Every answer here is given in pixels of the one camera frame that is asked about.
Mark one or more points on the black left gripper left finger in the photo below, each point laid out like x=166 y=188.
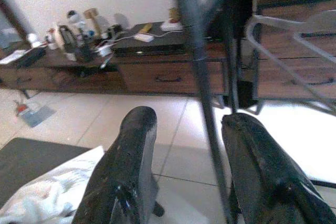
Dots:
x=126 y=161

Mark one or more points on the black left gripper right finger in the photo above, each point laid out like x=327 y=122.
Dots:
x=257 y=176

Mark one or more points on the white printed garment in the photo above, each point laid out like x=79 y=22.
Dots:
x=52 y=195

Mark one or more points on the grey plastic hanger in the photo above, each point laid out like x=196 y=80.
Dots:
x=278 y=20

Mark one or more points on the black metal clothes rack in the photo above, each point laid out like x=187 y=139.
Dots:
x=210 y=119

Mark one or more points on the dark wooden sideboard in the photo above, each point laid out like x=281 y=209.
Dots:
x=162 y=77

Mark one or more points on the dark grey ottoman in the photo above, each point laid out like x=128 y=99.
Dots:
x=31 y=161

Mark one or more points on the blue white pack red top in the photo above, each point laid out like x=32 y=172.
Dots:
x=36 y=115

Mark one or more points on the black flat device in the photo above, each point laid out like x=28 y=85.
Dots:
x=157 y=43

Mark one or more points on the white charger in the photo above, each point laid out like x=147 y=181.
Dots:
x=144 y=37

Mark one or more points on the white and black kettle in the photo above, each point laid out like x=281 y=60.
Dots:
x=65 y=39

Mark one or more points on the black flat tray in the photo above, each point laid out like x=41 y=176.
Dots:
x=31 y=58

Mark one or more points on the white power strip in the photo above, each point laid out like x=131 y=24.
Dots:
x=170 y=26

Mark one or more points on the gold mallet ornament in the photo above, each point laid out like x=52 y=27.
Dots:
x=90 y=13

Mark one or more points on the white astronaut figurine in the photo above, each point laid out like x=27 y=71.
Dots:
x=74 y=16

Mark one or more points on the white papers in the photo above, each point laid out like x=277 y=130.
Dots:
x=13 y=56

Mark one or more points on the short black hanging garment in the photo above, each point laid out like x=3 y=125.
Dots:
x=240 y=3

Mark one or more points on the small white camera robot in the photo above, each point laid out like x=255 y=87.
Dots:
x=33 y=41

